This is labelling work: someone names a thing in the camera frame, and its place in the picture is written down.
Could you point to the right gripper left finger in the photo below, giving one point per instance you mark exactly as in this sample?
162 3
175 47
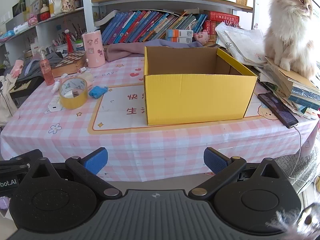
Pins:
85 171

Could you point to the blue plastic bag wad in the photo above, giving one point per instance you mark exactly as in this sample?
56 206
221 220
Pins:
97 91

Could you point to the cream fluffy cat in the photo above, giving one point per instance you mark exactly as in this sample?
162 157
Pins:
289 39

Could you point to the pink pig plush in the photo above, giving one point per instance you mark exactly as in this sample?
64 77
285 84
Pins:
202 37

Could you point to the orange white carton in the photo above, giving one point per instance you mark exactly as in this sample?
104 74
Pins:
180 36

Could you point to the row of books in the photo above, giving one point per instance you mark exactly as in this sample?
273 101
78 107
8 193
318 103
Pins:
147 25

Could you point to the pile of papers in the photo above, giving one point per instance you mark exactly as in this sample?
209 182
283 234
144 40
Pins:
246 46

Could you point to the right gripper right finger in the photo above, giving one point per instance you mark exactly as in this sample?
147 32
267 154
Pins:
225 170

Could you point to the grey clothing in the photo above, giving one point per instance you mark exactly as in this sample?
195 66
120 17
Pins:
31 69

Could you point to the wooden chess box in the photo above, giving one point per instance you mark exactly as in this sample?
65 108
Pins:
70 64

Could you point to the black smartphone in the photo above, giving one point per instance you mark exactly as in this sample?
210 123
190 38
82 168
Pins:
272 106

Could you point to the green lid cream jar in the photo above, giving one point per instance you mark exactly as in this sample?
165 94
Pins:
79 45

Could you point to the cream tote bag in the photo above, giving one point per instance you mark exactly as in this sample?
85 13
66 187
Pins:
7 106

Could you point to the pink knit glove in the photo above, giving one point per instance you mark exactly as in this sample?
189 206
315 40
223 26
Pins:
79 82

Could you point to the red book set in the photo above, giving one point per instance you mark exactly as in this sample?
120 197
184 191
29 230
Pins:
214 18

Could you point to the large white charger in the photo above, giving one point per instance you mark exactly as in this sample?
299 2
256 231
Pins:
55 104

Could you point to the pink spray bottle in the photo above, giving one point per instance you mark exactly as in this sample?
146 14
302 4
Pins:
46 68

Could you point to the red tassel ornament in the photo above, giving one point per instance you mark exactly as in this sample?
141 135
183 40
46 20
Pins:
68 41

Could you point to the yellow cardboard box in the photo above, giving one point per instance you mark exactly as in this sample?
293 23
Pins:
190 85

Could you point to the small red white box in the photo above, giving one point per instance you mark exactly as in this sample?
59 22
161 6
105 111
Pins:
82 70

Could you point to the pink cylinder humidifier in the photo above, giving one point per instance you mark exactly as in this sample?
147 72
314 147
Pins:
94 51

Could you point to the white spray tube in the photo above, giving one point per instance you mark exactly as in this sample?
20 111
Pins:
59 82

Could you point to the pink purple cloth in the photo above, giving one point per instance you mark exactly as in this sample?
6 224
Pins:
117 51

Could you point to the stack of books and cardboard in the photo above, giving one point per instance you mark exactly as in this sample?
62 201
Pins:
296 92

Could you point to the yellow tape roll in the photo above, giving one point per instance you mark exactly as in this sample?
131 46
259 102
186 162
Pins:
73 93

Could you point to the beige eraser block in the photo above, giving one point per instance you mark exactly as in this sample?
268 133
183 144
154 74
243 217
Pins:
86 76

